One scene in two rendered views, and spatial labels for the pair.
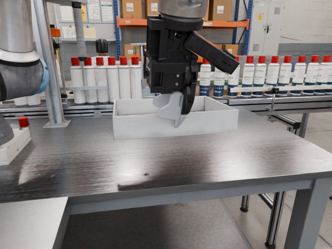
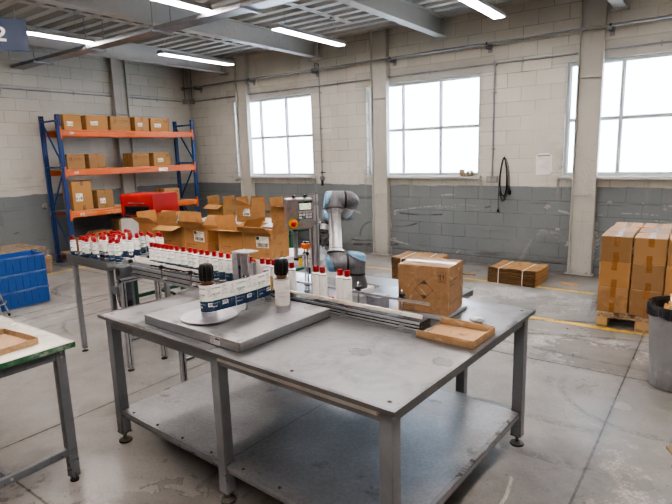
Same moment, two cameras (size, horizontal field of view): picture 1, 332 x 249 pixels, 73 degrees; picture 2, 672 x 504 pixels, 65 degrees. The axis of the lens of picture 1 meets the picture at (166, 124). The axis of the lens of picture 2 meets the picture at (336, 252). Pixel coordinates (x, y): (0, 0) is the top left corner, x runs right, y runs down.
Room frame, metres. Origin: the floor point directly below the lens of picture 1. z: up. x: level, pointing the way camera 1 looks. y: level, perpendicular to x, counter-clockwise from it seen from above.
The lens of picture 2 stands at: (2.95, 2.98, 1.73)
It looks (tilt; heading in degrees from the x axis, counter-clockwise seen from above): 10 degrees down; 228
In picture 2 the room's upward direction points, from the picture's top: 2 degrees counter-clockwise
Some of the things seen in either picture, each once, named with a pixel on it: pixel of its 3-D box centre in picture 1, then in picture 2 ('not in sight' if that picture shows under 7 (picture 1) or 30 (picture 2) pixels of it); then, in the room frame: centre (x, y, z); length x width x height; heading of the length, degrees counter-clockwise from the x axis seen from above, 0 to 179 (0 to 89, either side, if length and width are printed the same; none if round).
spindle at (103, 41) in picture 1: (103, 60); (207, 289); (1.63, 0.44, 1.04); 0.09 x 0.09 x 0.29
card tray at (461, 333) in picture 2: not in sight; (455, 331); (0.85, 1.49, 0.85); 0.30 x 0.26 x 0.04; 99
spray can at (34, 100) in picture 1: (30, 82); (316, 282); (0.99, 0.60, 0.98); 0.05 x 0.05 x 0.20
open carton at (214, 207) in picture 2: not in sight; (221, 207); (-1.22, -4.37, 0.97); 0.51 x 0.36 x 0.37; 15
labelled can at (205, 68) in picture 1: (205, 77); (228, 267); (1.13, -0.19, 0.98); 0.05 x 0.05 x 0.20
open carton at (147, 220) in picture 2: not in sight; (156, 227); (0.48, -2.90, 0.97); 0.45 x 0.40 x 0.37; 14
